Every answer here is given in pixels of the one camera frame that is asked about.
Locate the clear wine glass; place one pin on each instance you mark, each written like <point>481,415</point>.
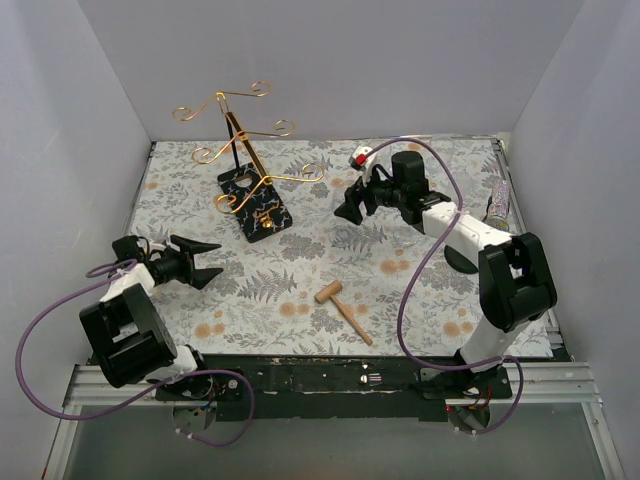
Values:
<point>347,236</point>

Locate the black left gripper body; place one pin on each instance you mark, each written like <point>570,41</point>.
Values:
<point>186,262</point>

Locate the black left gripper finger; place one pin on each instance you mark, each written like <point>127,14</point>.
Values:
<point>200,278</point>
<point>187,248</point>

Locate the black marbled rack base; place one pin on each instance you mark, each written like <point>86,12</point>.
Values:
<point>260,214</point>

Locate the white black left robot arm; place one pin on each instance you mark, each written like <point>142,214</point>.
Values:
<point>130,340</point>

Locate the gold wire wine glass rack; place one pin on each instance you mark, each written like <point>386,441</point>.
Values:
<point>310,172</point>

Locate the floral patterned table mat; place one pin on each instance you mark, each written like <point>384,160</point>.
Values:
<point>405,297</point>

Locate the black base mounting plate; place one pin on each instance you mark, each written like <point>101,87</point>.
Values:
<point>307,387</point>

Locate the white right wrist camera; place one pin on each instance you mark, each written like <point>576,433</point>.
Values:
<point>363,161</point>

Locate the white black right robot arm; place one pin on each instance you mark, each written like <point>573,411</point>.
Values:
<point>514,279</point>

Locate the aluminium frame rail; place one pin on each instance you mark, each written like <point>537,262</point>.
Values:
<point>547,383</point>

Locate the wooden toy mallet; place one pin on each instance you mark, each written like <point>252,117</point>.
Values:
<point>329,293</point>

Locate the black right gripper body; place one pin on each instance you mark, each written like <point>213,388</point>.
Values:
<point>365,196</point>

